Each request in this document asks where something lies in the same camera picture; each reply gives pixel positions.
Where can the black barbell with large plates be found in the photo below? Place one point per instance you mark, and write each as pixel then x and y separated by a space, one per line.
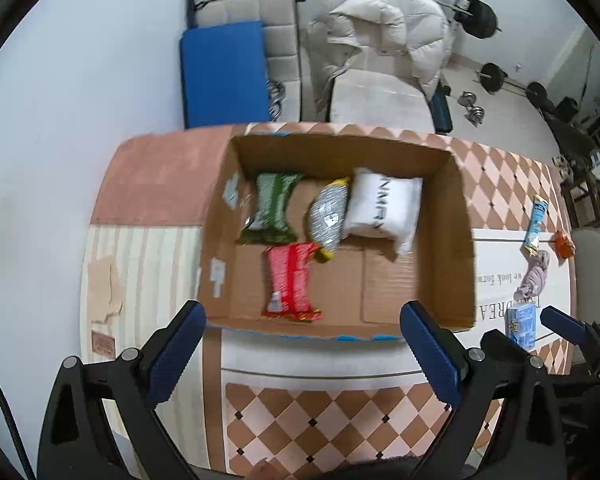
pixel 480 17

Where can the silver snack packet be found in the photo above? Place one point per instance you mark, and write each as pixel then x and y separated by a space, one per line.
pixel 327 217

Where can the blue exercise mat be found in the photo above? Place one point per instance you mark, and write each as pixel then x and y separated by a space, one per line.
pixel 222 75

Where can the blue snack bar packet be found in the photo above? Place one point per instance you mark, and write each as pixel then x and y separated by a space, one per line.
pixel 536 222

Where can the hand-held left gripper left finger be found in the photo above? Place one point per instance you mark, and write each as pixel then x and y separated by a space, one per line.
pixel 172 355

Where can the blue tissue packet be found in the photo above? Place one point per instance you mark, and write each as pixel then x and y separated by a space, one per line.
pixel 522 322

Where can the chrome dumbbell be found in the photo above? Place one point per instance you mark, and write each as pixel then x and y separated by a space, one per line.
pixel 277 100
pixel 477 116
pixel 466 97

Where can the brown cardboard box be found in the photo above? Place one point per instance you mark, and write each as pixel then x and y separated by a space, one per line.
pixel 395 285

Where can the white down jacket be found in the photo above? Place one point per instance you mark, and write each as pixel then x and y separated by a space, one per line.
pixel 380 30

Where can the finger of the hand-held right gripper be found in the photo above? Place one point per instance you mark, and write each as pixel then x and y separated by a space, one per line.
pixel 495 343
pixel 562 322

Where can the white pillow-shaped packet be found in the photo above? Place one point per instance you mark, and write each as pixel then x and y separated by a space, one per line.
pixel 380 207

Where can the dark cluttered shelf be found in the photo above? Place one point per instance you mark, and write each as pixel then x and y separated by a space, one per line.
pixel 587 135

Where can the red snack packet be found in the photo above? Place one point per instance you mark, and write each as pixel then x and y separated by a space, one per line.
pixel 290 280

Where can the pink crumpled packet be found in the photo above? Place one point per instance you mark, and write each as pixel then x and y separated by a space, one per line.
pixel 535 275

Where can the beige upholstered seat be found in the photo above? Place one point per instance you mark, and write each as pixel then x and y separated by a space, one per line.
pixel 375 102

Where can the green snack packet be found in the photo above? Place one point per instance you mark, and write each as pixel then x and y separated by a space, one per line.
pixel 272 205

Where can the dark blue cushion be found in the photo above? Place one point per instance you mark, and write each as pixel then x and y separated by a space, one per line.
pixel 441 112

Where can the orange snack packet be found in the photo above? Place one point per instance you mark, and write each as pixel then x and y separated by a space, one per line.
pixel 564 244

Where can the black barbell with small plates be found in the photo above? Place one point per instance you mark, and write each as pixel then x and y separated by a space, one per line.
pixel 495 76

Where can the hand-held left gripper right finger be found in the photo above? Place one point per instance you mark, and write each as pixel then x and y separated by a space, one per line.
pixel 432 355

